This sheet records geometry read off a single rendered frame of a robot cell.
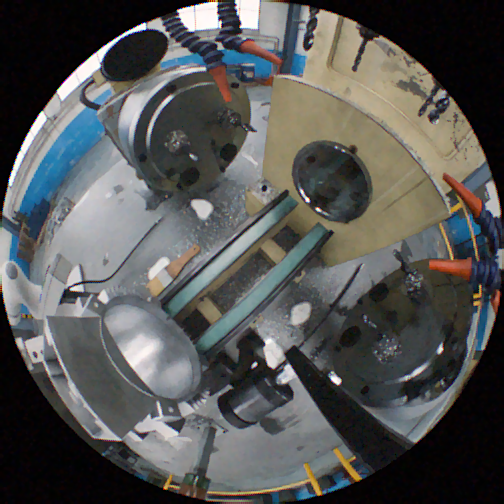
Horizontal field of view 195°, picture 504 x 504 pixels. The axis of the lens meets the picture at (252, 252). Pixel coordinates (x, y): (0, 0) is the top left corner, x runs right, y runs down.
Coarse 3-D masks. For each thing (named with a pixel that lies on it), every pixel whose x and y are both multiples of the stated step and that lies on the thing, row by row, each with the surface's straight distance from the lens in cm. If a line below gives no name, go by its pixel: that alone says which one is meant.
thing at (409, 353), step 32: (384, 288) 31; (416, 288) 25; (448, 288) 25; (352, 320) 31; (384, 320) 26; (416, 320) 24; (448, 320) 22; (352, 352) 26; (384, 352) 20; (416, 352) 21; (448, 352) 20; (352, 384) 24; (384, 384) 21; (416, 384) 20; (448, 384) 27; (384, 416) 30; (416, 416) 34
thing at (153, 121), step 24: (192, 72) 27; (144, 96) 26; (168, 96) 25; (192, 96) 26; (216, 96) 29; (240, 96) 32; (120, 120) 37; (144, 120) 25; (168, 120) 26; (192, 120) 27; (216, 120) 30; (240, 120) 29; (144, 144) 26; (168, 144) 25; (192, 144) 29; (216, 144) 32; (240, 144) 37; (144, 168) 27; (168, 168) 29; (192, 168) 31; (216, 168) 35
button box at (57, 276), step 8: (56, 256) 41; (56, 264) 40; (64, 264) 41; (48, 272) 38; (56, 272) 38; (64, 272) 40; (48, 280) 39; (56, 280) 38; (64, 280) 38; (48, 288) 41; (56, 288) 40; (64, 288) 39; (48, 296) 43; (56, 296) 41; (40, 304) 47; (48, 304) 45; (56, 304) 43; (40, 312) 49; (48, 312) 47
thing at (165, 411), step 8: (152, 296) 28; (88, 304) 19; (96, 304) 20; (104, 304) 20; (160, 304) 29; (88, 312) 19; (96, 312) 19; (200, 360) 26; (160, 400) 17; (160, 408) 17; (168, 408) 18; (176, 408) 18; (152, 416) 18; (160, 416) 17; (168, 416) 17; (176, 416) 18
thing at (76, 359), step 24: (72, 336) 16; (96, 336) 17; (48, 360) 25; (72, 360) 15; (96, 360) 16; (120, 360) 17; (72, 384) 14; (96, 384) 15; (120, 384) 16; (144, 384) 17; (72, 408) 25; (96, 408) 14; (120, 408) 15; (144, 408) 16; (96, 432) 24; (120, 432) 14
